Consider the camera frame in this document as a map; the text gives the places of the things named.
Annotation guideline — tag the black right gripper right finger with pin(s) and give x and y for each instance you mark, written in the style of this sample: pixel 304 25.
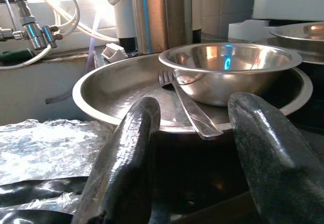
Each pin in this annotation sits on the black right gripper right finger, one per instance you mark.
pixel 278 163

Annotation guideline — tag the white tube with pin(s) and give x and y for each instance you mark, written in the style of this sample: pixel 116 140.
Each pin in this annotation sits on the white tube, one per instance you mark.
pixel 78 11

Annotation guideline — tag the steel fork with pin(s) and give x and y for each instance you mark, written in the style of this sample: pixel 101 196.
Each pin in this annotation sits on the steel fork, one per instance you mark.
pixel 200 120

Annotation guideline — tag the white water filter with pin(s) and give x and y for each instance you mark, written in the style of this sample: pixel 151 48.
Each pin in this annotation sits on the white water filter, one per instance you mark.
pixel 124 23

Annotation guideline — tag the steel bowl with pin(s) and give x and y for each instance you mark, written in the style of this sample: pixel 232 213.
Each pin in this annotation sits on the steel bowl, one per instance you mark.
pixel 227 89

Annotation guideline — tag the bubble wrap sheet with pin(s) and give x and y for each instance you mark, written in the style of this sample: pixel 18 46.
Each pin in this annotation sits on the bubble wrap sheet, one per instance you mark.
pixel 38 148

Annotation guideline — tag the steel knife block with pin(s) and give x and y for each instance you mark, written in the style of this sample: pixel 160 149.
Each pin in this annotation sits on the steel knife block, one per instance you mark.
pixel 157 18

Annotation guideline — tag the large steel plate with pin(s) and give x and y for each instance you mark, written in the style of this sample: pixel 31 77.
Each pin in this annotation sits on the large steel plate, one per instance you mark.
pixel 114 94
pixel 291 45

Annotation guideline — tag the stainless steel sink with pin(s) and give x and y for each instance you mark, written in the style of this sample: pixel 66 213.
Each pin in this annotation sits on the stainless steel sink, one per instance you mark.
pixel 25 92

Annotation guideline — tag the green scouring sponge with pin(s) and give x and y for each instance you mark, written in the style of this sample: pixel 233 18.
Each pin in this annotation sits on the green scouring sponge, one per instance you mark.
pixel 15 56

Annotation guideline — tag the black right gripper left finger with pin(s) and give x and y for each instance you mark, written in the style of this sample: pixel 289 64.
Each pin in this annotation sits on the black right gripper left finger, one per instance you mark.
pixel 121 163

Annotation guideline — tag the chrome sink faucet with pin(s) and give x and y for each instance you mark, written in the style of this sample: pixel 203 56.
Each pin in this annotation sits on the chrome sink faucet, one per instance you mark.
pixel 7 34

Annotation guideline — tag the black tape strip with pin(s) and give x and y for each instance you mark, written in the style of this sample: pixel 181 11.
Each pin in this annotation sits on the black tape strip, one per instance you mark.
pixel 38 187
pixel 30 217

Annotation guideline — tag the white plastic clip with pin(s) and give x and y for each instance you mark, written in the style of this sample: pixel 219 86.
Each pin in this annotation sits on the white plastic clip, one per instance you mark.
pixel 114 53

